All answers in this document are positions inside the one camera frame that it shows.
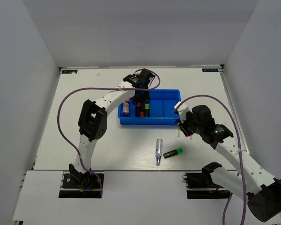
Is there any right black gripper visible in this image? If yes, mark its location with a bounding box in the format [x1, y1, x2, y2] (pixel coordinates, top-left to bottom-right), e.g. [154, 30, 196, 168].
[175, 111, 203, 137]

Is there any pink cap black highlighter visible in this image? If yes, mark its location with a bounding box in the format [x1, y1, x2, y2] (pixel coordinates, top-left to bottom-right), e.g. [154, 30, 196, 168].
[135, 103, 141, 117]

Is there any yellow cap black highlighter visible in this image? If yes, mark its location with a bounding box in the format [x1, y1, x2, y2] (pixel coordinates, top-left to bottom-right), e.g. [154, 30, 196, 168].
[144, 103, 150, 117]

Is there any orange cap black highlighter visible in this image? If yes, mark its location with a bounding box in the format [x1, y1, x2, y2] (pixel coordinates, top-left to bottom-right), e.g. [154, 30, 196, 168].
[140, 103, 145, 117]

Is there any pink glue stick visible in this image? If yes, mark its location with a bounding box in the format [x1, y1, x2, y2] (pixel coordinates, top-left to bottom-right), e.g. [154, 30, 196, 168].
[122, 100, 130, 116]

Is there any clear blue-tip glue pen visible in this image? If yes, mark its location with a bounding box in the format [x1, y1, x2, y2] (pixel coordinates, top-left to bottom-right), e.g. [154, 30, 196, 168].
[155, 139, 163, 166]

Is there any green cap black highlighter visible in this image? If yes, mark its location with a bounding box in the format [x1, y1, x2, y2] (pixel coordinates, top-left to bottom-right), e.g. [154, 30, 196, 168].
[163, 148, 184, 159]

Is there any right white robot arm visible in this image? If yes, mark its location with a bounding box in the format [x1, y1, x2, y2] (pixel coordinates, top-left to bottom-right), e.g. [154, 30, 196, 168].
[174, 102, 281, 222]

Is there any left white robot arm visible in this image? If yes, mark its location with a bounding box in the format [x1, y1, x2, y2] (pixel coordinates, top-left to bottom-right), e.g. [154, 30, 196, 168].
[69, 68, 155, 187]

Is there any blue compartment tray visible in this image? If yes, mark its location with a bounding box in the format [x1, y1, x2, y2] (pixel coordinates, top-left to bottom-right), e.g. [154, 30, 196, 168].
[118, 89, 181, 126]

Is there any right table label sticker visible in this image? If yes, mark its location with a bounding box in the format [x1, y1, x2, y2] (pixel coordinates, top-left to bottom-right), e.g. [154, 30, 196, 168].
[202, 68, 219, 73]

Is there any table label sticker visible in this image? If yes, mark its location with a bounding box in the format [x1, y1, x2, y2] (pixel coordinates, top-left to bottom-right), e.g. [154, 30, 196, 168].
[202, 68, 219, 73]
[61, 70, 78, 74]

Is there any left table label sticker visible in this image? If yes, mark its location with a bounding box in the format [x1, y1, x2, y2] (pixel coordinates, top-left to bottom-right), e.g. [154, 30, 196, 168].
[61, 70, 78, 74]

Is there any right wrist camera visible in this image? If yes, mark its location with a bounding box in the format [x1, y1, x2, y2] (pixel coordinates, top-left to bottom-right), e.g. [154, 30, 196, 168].
[174, 101, 190, 122]

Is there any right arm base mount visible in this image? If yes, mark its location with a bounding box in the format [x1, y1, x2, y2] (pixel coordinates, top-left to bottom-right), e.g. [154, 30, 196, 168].
[182, 172, 230, 200]

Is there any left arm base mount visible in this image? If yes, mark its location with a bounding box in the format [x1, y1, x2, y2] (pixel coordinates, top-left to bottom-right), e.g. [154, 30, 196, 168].
[59, 172, 101, 199]

